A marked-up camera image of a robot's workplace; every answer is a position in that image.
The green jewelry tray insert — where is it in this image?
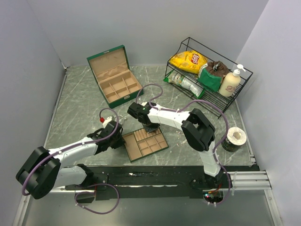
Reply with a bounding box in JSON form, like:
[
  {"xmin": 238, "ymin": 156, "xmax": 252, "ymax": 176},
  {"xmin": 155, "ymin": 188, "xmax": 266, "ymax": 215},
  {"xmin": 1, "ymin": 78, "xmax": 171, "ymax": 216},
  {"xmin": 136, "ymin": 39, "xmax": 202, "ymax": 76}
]
[{"xmin": 123, "ymin": 128, "xmax": 169, "ymax": 162}]

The silver pearl bangle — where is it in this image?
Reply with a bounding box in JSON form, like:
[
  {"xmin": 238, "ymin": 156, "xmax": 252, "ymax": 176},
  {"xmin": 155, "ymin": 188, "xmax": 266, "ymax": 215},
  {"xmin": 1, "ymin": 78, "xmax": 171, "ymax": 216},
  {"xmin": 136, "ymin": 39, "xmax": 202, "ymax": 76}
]
[{"xmin": 116, "ymin": 115, "xmax": 127, "ymax": 125}]

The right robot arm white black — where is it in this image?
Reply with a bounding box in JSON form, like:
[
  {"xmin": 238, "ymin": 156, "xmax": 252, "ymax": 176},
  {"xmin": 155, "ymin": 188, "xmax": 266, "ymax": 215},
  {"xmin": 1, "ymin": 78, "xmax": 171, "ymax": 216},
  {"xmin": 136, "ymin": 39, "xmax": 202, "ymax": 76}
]
[{"xmin": 127, "ymin": 102, "xmax": 222, "ymax": 188}]

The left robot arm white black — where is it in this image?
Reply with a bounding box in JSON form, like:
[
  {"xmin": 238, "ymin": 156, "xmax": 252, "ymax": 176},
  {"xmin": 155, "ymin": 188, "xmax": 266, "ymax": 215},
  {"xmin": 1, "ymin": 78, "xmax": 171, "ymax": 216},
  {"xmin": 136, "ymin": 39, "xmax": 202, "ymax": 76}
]
[{"xmin": 16, "ymin": 121, "xmax": 125, "ymax": 199}]

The green jewelry box open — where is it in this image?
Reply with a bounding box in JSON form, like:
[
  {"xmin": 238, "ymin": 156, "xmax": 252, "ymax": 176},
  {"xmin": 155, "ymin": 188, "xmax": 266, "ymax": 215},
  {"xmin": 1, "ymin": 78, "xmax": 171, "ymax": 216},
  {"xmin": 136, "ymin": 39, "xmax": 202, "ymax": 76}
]
[{"xmin": 87, "ymin": 45, "xmax": 143, "ymax": 109}]

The green white snack bag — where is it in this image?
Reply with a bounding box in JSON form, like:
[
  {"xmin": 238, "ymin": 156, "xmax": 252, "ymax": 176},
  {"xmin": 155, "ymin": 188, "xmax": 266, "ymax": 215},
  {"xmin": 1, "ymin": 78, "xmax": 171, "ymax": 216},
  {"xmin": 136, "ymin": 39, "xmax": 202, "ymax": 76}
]
[{"xmin": 163, "ymin": 70, "xmax": 204, "ymax": 99}]

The yellow Lays chips bag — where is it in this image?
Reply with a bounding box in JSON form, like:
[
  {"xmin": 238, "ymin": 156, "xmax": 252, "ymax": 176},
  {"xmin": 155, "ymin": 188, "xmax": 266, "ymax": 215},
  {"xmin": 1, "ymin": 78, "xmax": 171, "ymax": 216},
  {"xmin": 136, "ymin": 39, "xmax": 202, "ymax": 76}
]
[{"xmin": 169, "ymin": 50, "xmax": 208, "ymax": 74}]

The green brown paper bag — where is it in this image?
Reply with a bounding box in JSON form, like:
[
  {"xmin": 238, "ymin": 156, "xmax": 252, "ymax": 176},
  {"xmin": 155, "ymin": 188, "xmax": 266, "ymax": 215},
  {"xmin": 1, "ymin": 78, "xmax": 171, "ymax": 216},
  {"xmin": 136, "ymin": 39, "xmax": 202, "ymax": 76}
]
[{"xmin": 198, "ymin": 61, "xmax": 229, "ymax": 92}]

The white tape roll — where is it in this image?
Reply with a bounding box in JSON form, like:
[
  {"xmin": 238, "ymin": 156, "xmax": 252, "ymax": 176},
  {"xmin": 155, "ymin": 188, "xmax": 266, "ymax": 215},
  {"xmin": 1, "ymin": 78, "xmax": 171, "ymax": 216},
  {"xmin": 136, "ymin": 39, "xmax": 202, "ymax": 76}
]
[{"xmin": 222, "ymin": 127, "xmax": 247, "ymax": 152}]

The cream lotion pump bottle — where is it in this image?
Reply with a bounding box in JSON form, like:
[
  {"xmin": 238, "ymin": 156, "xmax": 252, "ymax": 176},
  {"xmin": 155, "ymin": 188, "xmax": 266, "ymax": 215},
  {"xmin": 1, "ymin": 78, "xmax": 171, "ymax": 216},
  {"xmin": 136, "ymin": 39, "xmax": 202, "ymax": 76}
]
[{"xmin": 219, "ymin": 64, "xmax": 246, "ymax": 97}]

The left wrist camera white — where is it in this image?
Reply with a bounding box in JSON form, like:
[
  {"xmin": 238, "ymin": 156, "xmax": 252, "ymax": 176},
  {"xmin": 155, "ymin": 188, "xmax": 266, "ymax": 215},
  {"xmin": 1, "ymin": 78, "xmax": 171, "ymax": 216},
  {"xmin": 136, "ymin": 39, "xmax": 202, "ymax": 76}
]
[{"xmin": 100, "ymin": 116, "xmax": 114, "ymax": 128}]

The silver chain necklace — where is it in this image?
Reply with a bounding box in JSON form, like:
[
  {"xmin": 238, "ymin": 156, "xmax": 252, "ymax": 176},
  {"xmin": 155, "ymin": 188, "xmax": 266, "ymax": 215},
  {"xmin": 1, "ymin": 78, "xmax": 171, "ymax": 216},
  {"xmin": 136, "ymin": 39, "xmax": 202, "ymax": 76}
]
[{"xmin": 175, "ymin": 131, "xmax": 189, "ymax": 147}]

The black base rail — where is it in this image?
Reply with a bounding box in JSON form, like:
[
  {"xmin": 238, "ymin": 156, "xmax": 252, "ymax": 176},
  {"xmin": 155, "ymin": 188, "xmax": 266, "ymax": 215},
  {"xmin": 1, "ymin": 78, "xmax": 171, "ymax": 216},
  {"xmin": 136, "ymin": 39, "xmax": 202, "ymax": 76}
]
[{"xmin": 56, "ymin": 164, "xmax": 259, "ymax": 201}]

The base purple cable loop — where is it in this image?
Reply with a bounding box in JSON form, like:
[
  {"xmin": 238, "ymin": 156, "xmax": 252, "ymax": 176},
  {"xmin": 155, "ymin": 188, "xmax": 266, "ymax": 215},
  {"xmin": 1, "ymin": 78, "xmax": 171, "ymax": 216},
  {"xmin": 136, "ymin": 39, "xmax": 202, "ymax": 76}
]
[{"xmin": 74, "ymin": 183, "xmax": 121, "ymax": 214}]

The black wire shelf rack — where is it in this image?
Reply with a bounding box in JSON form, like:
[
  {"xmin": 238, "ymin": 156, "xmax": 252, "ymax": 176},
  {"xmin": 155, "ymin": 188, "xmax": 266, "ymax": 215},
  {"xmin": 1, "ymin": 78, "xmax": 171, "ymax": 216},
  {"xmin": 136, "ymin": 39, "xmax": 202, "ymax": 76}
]
[{"xmin": 164, "ymin": 37, "xmax": 253, "ymax": 112}]

